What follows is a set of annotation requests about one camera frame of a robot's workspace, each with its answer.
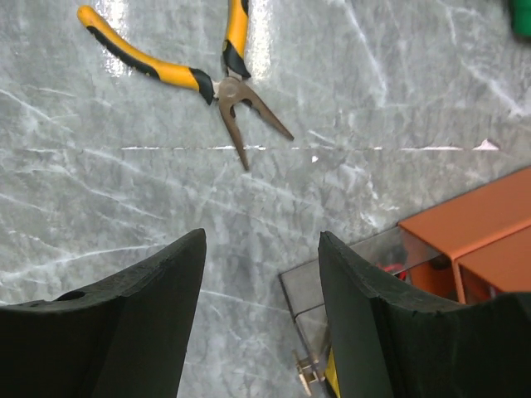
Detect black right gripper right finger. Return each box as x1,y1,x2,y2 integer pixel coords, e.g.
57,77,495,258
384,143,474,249
319,231,530,397

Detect yellow black long-nose pliers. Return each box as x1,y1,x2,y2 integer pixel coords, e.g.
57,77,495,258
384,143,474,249
77,1,294,170

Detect green cloth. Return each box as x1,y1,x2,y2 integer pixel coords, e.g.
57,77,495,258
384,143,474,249
509,0,531,38

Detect orange drawer box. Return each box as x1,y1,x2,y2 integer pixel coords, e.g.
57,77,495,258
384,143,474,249
399,167,530,303

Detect red black utility knife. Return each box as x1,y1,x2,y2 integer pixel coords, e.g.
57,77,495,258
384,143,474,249
381,263,407,281

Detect yellow utility knife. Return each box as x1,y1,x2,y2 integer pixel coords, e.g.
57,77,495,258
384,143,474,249
324,348,340,398

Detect clear bottom drawer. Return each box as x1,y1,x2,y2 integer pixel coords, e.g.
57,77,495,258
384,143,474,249
279,226,416,397

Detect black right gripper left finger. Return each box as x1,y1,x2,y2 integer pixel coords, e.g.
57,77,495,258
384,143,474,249
1,229,207,397

